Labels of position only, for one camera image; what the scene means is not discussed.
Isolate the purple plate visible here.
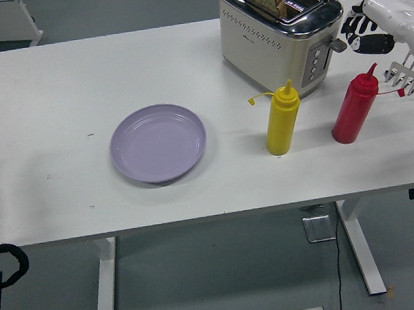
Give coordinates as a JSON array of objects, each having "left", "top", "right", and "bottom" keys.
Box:
[{"left": 105, "top": 100, "right": 212, "bottom": 188}]

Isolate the cream chrome toaster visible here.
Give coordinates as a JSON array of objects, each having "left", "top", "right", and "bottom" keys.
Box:
[{"left": 215, "top": 0, "right": 352, "bottom": 106}]

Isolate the metal floor socket plate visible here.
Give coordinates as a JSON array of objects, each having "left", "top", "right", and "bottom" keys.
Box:
[{"left": 301, "top": 214, "right": 338, "bottom": 244}]

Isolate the white table leg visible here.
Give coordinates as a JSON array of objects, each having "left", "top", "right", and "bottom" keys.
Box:
[
  {"left": 334, "top": 195, "right": 388, "bottom": 299},
  {"left": 86, "top": 236, "right": 123, "bottom": 310}
]

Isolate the yellow squeeze bottle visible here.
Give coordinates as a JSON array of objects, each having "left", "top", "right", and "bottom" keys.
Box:
[{"left": 245, "top": 77, "right": 306, "bottom": 158}]

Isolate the red squeeze bottle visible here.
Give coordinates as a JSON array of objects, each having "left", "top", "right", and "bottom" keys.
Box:
[{"left": 325, "top": 59, "right": 410, "bottom": 146}]

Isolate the metal toast rack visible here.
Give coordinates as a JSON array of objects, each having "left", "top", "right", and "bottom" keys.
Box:
[{"left": 381, "top": 50, "right": 414, "bottom": 105}]

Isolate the black floor cable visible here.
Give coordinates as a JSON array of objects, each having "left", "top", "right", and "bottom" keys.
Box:
[{"left": 327, "top": 203, "right": 350, "bottom": 310}]

